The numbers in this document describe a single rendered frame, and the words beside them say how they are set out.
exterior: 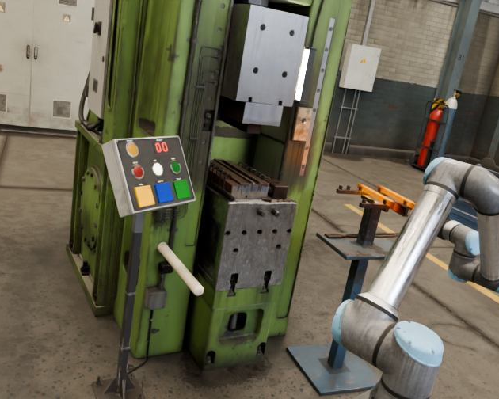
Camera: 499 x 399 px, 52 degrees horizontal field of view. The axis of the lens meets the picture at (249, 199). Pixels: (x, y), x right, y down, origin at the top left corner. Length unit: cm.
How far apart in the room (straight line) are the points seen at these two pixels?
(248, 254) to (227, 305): 28
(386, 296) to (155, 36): 165
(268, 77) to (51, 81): 538
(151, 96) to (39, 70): 486
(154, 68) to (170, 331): 133
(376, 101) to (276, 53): 766
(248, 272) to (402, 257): 99
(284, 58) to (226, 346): 144
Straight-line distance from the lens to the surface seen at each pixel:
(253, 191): 241
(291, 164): 266
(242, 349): 276
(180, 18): 227
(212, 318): 256
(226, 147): 284
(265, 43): 229
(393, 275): 172
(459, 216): 597
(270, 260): 255
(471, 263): 230
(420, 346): 159
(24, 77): 743
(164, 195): 199
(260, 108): 232
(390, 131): 1026
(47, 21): 738
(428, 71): 1053
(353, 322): 168
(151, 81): 264
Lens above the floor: 159
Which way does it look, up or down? 16 degrees down
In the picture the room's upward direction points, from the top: 10 degrees clockwise
